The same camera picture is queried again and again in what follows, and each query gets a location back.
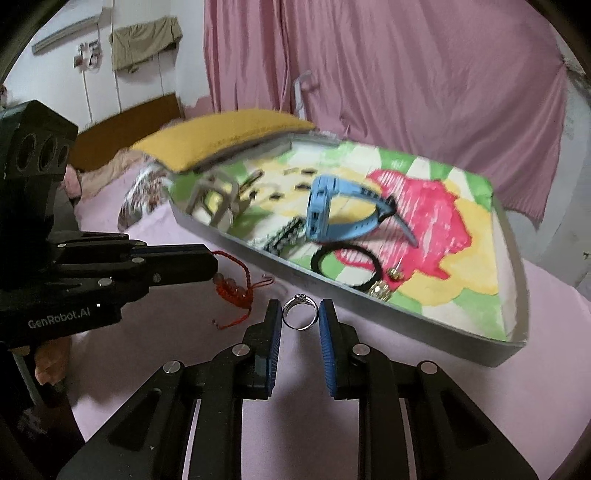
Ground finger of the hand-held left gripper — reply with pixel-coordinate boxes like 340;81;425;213
50;231;219;274
46;267;218;306

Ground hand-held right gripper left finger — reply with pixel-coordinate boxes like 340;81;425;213
55;299;283;480

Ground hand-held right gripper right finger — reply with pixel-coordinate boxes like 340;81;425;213
318;298;541;480

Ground small silver ring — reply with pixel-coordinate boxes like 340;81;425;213
282;294;320;330

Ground red braided bracelet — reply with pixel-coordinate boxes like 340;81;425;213
210;249;274;330

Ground beige hair claw clip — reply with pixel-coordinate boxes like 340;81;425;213
187;170;260;230

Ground gold earrings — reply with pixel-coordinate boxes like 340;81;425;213
366;264;403;302

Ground black hair tie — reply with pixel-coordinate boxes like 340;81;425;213
310;244;385;290

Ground blue smartwatch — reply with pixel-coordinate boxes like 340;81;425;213
307;174;419;246

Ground grey tray with coloured drawing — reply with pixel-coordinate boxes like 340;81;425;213
168;131;528;368

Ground peach blanket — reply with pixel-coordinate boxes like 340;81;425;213
64;147;154;200

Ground floral satin pillow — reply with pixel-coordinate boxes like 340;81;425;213
117;159;175;232

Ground wooden headboard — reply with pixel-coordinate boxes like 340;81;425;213
68;92;184;172

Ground yellow pillow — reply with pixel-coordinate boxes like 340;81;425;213
129;108;316;174

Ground pink bed sheet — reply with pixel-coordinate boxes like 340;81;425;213
60;171;591;480

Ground olive hanging cloth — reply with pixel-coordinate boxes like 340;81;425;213
112;16;184;74

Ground pink curtain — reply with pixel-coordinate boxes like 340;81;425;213
203;0;574;223

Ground small wall photos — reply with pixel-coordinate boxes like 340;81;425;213
73;40;103;71

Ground white wall conduit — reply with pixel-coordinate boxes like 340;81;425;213
32;17;89;55

